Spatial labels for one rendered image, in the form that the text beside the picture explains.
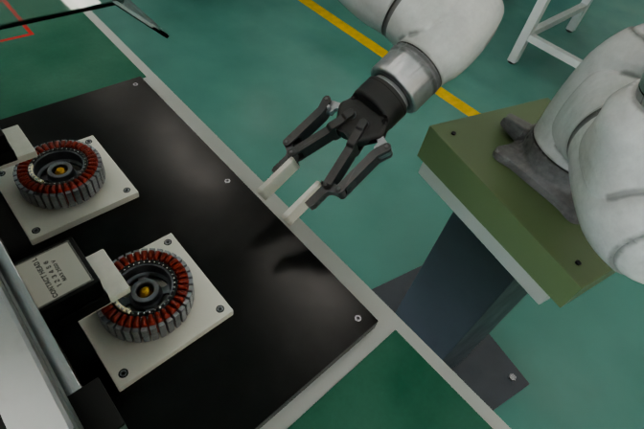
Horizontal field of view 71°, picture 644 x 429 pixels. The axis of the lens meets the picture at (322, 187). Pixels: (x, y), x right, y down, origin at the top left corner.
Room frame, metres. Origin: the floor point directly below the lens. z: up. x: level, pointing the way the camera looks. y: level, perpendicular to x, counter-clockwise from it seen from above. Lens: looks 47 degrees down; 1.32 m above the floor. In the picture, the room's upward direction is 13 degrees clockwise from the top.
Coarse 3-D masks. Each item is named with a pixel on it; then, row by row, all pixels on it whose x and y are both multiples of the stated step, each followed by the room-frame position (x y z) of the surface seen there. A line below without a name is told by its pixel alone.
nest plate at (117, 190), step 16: (96, 144) 0.49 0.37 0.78; (112, 160) 0.46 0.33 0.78; (0, 176) 0.39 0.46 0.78; (112, 176) 0.43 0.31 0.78; (16, 192) 0.36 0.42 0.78; (112, 192) 0.40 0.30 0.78; (128, 192) 0.41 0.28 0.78; (16, 208) 0.34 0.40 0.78; (32, 208) 0.35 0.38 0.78; (80, 208) 0.36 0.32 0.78; (96, 208) 0.37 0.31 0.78; (112, 208) 0.38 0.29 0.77; (32, 224) 0.32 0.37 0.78; (48, 224) 0.33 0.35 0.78; (64, 224) 0.33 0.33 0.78; (32, 240) 0.30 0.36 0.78
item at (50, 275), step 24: (72, 240) 0.23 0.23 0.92; (24, 264) 0.19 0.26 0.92; (48, 264) 0.20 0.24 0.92; (72, 264) 0.20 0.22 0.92; (96, 264) 0.23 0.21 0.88; (48, 288) 0.18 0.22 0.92; (72, 288) 0.18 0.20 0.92; (96, 288) 0.19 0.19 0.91; (120, 288) 0.21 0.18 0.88; (48, 312) 0.16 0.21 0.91; (72, 312) 0.17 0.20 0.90
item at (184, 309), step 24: (120, 264) 0.27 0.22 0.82; (144, 264) 0.28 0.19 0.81; (168, 264) 0.29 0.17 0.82; (168, 288) 0.27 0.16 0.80; (192, 288) 0.26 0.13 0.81; (96, 312) 0.21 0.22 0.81; (120, 312) 0.21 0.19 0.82; (144, 312) 0.22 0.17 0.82; (168, 312) 0.23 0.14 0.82; (120, 336) 0.20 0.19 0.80; (144, 336) 0.20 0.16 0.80
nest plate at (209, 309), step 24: (168, 240) 0.34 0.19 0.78; (192, 264) 0.31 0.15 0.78; (192, 312) 0.25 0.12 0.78; (216, 312) 0.26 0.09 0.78; (96, 336) 0.19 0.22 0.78; (168, 336) 0.21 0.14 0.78; (192, 336) 0.22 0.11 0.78; (120, 360) 0.17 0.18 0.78; (144, 360) 0.18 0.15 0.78; (120, 384) 0.15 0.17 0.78
